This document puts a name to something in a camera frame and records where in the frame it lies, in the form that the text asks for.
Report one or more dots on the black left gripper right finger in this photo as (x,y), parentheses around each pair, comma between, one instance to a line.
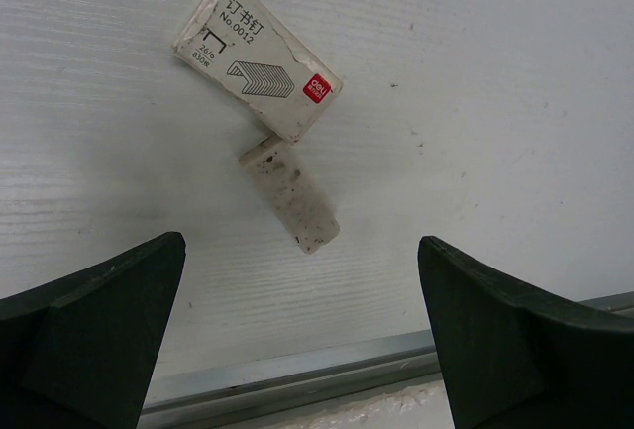
(513,355)

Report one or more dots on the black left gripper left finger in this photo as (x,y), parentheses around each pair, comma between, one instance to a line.
(80,351)

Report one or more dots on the white eraser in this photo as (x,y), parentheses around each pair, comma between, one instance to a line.
(293,195)

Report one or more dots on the aluminium front rail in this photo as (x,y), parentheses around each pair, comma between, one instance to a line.
(233,394)

